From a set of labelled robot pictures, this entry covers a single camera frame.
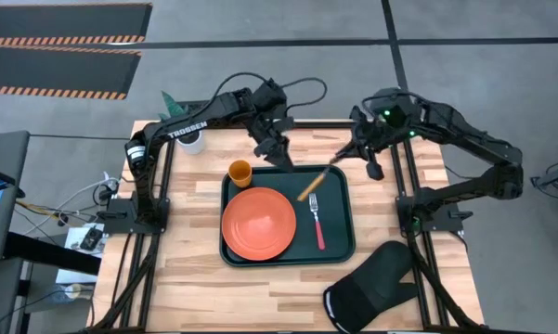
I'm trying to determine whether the green artificial plant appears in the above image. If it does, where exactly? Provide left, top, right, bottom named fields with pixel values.
left=157, top=90, right=190, bottom=122

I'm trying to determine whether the orange round plate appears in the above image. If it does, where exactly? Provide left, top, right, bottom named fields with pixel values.
left=221, top=186, right=298, bottom=262

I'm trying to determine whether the white cables bundle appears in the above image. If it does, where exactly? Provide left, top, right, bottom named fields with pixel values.
left=20, top=174, right=122, bottom=233

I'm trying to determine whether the grey monitor with colourful screen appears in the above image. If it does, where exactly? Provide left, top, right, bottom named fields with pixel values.
left=0, top=131, right=32, bottom=268

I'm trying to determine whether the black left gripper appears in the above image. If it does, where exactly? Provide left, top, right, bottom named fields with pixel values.
left=249, top=113, right=296, bottom=173

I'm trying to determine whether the black oven mitt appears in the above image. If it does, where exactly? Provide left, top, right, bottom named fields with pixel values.
left=322, top=239, right=422, bottom=334

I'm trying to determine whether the white paper sheet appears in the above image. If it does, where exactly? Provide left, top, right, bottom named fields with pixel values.
left=55, top=222, right=109, bottom=285

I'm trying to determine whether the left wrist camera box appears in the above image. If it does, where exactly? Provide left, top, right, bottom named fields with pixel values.
left=253, top=78, right=289, bottom=113

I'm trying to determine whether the black hazard-striped floor mat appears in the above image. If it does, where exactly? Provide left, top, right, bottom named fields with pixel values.
left=0, top=2, right=153, bottom=47
left=0, top=45, right=143, bottom=101

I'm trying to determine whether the black aluminium table frame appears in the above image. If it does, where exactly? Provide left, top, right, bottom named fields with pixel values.
left=81, top=118, right=488, bottom=334

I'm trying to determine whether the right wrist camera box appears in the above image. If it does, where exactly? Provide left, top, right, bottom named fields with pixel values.
left=376, top=102, right=408, bottom=129

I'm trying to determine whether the red-handled metal fork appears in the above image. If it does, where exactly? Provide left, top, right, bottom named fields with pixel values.
left=308, top=192, right=327, bottom=251

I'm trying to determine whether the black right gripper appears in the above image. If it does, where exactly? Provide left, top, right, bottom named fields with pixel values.
left=334, top=104, right=394, bottom=181

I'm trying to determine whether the dark green plastic tray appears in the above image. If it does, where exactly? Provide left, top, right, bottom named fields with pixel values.
left=219, top=164, right=357, bottom=268

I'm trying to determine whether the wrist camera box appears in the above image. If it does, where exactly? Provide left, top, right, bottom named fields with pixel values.
left=376, top=102, right=408, bottom=129
left=253, top=78, right=289, bottom=113

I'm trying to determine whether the orange plastic cup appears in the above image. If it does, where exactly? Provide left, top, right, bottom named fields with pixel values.
left=227, top=160, right=253, bottom=189

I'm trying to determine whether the white plant pot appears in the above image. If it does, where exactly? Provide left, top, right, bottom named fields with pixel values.
left=175, top=129, right=205, bottom=156

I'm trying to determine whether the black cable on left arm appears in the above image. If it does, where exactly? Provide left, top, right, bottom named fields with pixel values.
left=199, top=71, right=330, bottom=117

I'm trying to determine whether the small black device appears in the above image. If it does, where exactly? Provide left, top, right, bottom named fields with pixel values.
left=79, top=225, right=104, bottom=252

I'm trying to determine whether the grey floor stand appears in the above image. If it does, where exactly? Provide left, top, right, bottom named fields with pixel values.
left=530, top=159, right=558, bottom=203

